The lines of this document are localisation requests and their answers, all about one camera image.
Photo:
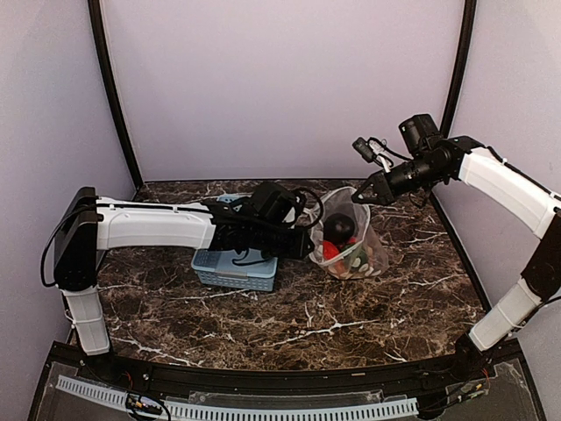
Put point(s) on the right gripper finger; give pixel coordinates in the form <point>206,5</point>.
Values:
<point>360,198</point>
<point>367,187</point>

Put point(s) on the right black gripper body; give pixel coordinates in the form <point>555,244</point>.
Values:
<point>396,189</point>

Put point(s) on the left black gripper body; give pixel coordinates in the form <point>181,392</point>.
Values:
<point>269,241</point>

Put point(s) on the orange red toy mango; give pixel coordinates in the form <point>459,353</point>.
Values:
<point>331,250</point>

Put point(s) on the purple toy eggplant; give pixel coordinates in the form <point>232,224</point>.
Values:
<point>338,228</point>

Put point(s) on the polka dot zip bag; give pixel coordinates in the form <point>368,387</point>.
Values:
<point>345,244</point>

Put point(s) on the light blue plastic basket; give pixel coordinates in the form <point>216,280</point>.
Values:
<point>235,270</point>

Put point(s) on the green toy avocado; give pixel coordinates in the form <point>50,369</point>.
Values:
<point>353,255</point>

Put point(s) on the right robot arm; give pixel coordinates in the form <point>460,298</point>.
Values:
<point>434,159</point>

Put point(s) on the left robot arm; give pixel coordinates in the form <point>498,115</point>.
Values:
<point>265,221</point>

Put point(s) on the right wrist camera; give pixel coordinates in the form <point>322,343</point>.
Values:
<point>376,151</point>

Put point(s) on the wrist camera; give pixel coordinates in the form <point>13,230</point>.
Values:
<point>376,151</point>
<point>300,196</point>

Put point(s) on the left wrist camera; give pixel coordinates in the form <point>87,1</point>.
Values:
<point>300,196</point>

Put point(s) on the black front rail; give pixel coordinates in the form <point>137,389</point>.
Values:
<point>425,377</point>

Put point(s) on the right black frame post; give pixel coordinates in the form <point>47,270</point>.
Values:
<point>460,63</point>

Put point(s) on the black frame post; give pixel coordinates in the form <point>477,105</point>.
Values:
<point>460,63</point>
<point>110,87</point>

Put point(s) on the grey slotted cable duct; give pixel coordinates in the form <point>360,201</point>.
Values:
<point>215,406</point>

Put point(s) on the left black frame post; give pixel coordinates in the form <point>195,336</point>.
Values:
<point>110,87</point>

